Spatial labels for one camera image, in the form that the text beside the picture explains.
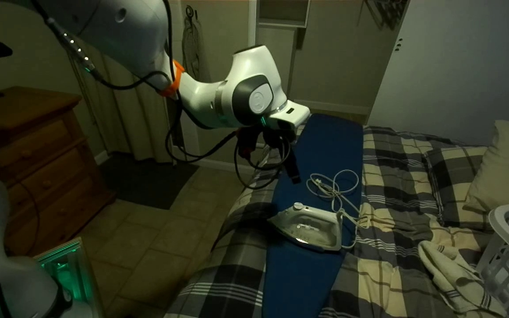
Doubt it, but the white steam iron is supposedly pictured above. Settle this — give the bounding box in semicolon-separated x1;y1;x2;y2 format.
267;202;344;253

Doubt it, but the blue ironing board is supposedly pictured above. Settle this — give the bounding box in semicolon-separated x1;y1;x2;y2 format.
261;113;365;318

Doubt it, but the plaid bed cover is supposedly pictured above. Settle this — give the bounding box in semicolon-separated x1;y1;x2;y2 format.
163;125;509;318

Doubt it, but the dark floor mat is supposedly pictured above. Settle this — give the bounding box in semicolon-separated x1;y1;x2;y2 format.
99;152;200;211

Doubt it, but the beige curtain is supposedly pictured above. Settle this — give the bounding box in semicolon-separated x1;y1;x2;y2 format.
66;39;176;164

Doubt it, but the plaid pillow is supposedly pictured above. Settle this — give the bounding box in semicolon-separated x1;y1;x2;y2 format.
422;146;493;231

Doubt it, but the white wardrobe door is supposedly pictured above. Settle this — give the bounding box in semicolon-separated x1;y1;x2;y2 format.
367;0;509;147

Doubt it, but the cream striped towel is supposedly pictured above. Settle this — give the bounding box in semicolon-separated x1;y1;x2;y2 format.
418;240;508;317

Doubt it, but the beige pillow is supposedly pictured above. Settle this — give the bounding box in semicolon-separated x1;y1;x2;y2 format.
462;119;509;213

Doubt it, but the wooden chest of drawers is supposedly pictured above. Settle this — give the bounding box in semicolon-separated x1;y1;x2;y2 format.
0;86;116;257

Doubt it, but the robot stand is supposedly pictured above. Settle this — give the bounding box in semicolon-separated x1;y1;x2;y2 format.
34;237;106;318

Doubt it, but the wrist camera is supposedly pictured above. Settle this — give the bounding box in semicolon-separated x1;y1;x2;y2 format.
236;127;260;160

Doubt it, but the white iron cord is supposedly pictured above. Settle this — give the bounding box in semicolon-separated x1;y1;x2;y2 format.
305;169;371;250

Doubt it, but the bag on wall hook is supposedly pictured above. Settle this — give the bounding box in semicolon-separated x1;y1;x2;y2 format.
181;4;207;85

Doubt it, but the wall shelf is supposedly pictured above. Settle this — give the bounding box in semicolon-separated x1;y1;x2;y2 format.
256;0;311;30

